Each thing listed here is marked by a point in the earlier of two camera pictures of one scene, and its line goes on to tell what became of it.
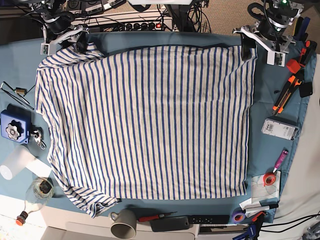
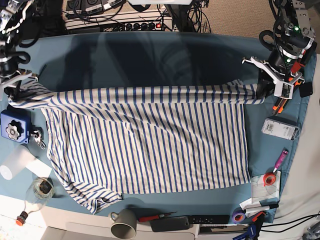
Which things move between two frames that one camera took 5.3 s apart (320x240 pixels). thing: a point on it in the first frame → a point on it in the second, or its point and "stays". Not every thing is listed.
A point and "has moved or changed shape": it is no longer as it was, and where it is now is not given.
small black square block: x=306 y=89 stays
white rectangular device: x=281 y=128 stays
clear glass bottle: x=40 y=190 stays
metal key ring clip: x=37 y=136 stays
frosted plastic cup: x=17 y=161 stays
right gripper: x=277 y=47 → x=284 y=87
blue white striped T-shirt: x=160 y=122 has moved or changed shape
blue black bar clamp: x=253 y=229 stays
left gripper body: x=58 y=28 → x=11 y=80
